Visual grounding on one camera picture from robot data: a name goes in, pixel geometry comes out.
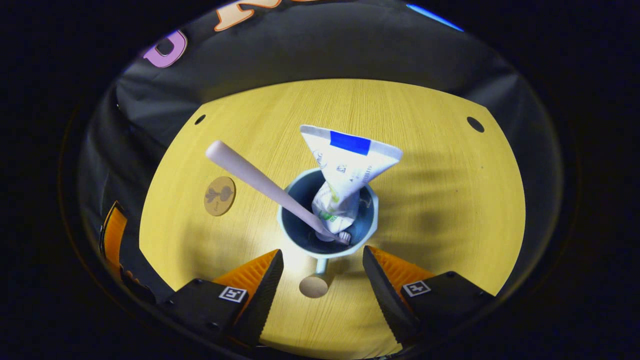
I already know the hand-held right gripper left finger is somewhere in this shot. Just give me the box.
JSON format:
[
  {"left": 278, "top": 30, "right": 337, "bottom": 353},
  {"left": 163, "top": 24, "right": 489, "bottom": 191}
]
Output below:
[{"left": 159, "top": 248, "right": 285, "bottom": 349}]

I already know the white toothbrush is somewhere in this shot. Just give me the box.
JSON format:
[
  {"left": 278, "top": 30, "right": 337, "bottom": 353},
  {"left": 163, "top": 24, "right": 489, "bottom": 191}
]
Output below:
[{"left": 205, "top": 139, "right": 353, "bottom": 246}]

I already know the light blue cup wooden handle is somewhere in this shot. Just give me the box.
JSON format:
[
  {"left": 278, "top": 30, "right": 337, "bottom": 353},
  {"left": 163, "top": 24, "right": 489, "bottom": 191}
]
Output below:
[{"left": 276, "top": 167, "right": 380, "bottom": 300}]

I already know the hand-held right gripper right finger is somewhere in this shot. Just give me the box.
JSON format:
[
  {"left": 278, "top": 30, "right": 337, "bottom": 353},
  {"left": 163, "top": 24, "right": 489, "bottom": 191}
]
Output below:
[{"left": 362, "top": 244, "right": 497, "bottom": 347}]

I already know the black backdrop cloth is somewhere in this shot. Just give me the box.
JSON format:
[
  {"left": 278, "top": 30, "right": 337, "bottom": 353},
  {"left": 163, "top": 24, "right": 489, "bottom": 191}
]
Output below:
[{"left": 77, "top": 0, "right": 565, "bottom": 281}]

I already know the round cork coaster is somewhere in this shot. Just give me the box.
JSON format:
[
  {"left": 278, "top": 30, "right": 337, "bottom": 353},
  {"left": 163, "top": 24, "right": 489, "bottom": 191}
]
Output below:
[{"left": 203, "top": 175, "right": 237, "bottom": 217}]

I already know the wooden desktop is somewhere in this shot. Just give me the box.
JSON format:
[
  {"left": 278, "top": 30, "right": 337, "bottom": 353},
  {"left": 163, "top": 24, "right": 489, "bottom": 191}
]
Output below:
[{"left": 138, "top": 78, "right": 527, "bottom": 359}]

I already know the white toothpaste tube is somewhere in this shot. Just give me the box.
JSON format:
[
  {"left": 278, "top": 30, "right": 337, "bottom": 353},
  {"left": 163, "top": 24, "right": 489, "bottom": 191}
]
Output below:
[{"left": 299, "top": 124, "right": 404, "bottom": 236}]

